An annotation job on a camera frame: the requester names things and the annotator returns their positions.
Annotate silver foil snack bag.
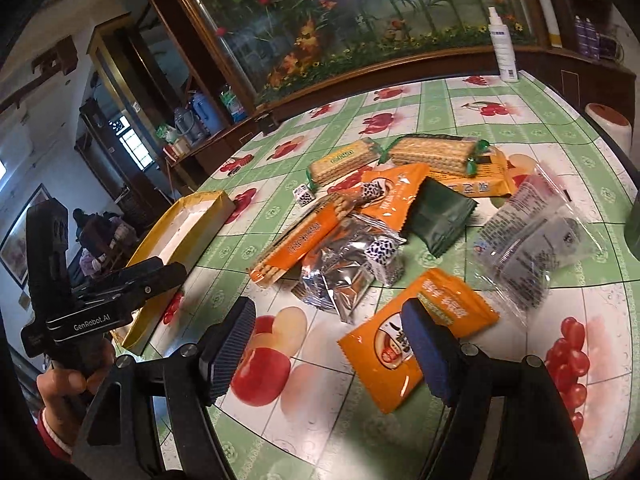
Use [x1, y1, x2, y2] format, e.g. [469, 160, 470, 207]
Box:
[292, 214, 407, 323]

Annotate white blue milk candy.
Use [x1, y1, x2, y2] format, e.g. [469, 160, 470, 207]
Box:
[364, 236, 404, 286]

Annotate orange packet under crackers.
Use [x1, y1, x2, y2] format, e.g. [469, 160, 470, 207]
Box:
[433, 148, 518, 198]

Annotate cracker pack green ends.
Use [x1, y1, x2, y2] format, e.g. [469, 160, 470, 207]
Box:
[306, 139, 382, 188]

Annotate orange snack packet centre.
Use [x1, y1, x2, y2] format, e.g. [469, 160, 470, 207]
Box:
[345, 162, 431, 232]

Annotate white red cup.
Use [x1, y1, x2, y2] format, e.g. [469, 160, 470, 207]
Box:
[585, 103, 632, 155]

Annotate blue thermos jug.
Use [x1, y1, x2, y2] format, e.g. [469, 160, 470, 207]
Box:
[191, 91, 224, 136]

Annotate purple bottles on shelf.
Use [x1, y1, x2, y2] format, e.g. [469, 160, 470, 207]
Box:
[575, 15, 600, 60]

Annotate flower painted glass screen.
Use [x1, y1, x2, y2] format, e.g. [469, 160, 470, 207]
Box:
[189, 0, 536, 104]

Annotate person's left hand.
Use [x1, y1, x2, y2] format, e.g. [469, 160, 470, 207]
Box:
[36, 339, 115, 458]

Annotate small black box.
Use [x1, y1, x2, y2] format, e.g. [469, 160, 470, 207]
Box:
[255, 112, 280, 136]

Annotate dark green snack packet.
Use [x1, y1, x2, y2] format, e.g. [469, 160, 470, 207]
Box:
[406, 177, 477, 258]

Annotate long orange biscuit pack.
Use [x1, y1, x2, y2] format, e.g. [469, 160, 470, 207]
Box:
[247, 192, 357, 288]

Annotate orange snack packet front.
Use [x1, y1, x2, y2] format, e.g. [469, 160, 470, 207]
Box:
[338, 269, 499, 414]

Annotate large cracker pack dark tray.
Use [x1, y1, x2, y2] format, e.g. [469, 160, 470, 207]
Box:
[378, 133, 491, 177]

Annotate clear plastic snack bag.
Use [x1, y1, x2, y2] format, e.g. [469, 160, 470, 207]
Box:
[470, 164, 603, 323]

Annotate white spray bottle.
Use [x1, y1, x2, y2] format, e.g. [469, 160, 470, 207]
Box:
[488, 6, 518, 82]

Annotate orange snack packet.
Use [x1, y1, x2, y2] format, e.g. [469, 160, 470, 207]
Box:
[338, 269, 499, 414]
[345, 162, 431, 232]

